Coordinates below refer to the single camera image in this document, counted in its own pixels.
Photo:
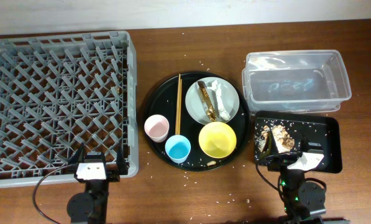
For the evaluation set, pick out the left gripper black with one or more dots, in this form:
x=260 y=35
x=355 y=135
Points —
x=123 y=167

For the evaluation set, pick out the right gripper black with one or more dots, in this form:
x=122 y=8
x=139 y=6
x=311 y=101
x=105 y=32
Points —
x=283 y=160

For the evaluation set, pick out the pink plastic cup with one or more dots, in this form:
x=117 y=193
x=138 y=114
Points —
x=156 y=127

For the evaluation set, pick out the white tissue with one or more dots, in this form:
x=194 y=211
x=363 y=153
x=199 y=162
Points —
x=216 y=88

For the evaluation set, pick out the yellow plastic bowl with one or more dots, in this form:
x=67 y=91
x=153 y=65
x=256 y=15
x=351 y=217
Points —
x=217 y=140

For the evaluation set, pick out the light blue plastic cup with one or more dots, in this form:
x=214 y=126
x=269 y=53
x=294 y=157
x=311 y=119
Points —
x=178 y=148

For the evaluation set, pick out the wooden chopstick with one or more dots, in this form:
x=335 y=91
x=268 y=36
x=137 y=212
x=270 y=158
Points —
x=176 y=101
x=178 y=109

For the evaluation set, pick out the grey round plate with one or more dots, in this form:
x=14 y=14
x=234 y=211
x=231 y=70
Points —
x=193 y=104

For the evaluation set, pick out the gold brown snack wrapper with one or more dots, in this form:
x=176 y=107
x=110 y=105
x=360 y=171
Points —
x=206 y=101

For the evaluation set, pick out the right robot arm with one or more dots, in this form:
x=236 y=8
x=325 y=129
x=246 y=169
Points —
x=285 y=171

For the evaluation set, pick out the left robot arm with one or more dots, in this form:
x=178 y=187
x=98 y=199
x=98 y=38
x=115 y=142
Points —
x=90 y=206

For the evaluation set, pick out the black rectangular waste tray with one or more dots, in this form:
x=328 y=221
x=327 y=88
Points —
x=318 y=129

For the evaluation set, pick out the clear plastic waste bin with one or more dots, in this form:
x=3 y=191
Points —
x=295 y=81

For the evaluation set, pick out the grey plastic dishwasher rack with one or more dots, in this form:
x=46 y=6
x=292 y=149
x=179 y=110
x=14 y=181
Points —
x=59 y=91

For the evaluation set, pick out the brown food scraps pile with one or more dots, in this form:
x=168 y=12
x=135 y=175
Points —
x=283 y=140

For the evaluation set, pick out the peanut on round tray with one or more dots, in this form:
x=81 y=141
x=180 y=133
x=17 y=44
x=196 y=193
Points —
x=211 y=163

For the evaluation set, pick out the round black serving tray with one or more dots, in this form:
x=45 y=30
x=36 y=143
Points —
x=163 y=101

